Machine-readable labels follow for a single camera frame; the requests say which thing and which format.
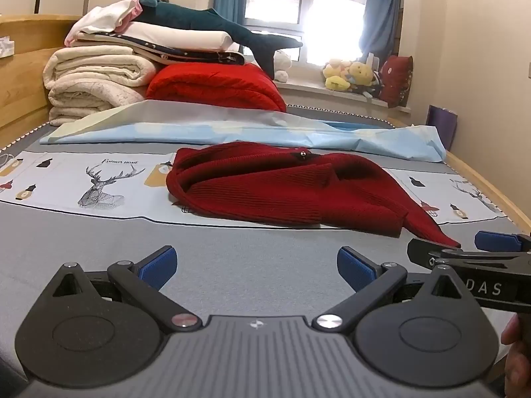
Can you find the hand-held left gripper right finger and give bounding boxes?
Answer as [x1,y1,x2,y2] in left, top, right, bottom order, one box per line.
[312,246,476,333]

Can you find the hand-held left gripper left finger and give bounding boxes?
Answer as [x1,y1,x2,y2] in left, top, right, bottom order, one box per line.
[49,245,203,333]

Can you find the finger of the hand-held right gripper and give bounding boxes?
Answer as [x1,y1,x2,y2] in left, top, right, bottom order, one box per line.
[474,230,531,254]
[407,238,461,268]

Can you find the red knit sweater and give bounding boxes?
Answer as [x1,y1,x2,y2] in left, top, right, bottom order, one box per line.
[166,141,461,248]

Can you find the person's right hand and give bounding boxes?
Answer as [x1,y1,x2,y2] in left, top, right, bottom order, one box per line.
[500,313,531,398]

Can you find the purple bag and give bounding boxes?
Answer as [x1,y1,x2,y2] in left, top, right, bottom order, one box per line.
[427,105,458,150]

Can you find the light blue sheet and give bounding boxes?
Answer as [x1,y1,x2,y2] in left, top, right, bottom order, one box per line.
[39,100,446,163]

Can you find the dark red cushion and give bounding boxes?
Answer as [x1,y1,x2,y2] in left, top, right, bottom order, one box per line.
[379,55,414,106]

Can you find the cream speckled folded blanket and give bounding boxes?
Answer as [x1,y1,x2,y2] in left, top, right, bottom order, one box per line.
[47,77,147,126]

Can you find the windowsill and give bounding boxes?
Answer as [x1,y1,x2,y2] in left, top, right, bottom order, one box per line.
[276,79,413,112]

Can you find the yellow-green plush toy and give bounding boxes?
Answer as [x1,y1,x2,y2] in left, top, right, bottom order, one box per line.
[325,75,351,92]

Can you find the yellow duck plush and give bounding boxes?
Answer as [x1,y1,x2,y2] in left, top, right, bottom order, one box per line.
[348,61,376,89]

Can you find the red folded quilt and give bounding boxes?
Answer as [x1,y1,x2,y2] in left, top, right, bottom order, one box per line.
[146,63,288,112]

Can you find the pink and white plush toy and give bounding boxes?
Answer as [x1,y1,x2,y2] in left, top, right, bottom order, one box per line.
[325,59,353,77]

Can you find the wooden headboard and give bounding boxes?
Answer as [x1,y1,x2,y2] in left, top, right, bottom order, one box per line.
[0,14,88,150]

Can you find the white pillow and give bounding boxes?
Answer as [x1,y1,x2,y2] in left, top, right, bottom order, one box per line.
[120,21,235,52]

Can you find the dark teal shark plush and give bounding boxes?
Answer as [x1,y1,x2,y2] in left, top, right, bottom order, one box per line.
[133,0,303,79]

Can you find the white folded cloth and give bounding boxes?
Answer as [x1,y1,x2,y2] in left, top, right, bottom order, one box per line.
[64,0,142,46]

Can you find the pink cloth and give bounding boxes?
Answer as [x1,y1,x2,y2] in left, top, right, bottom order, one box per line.
[112,0,144,34]

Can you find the window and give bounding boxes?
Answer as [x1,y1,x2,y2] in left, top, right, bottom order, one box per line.
[245,0,374,67]

